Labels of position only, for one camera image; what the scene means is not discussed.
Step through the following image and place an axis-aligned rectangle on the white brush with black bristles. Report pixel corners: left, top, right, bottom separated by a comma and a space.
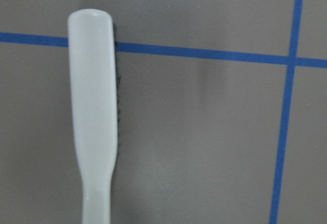
68, 9, 118, 223

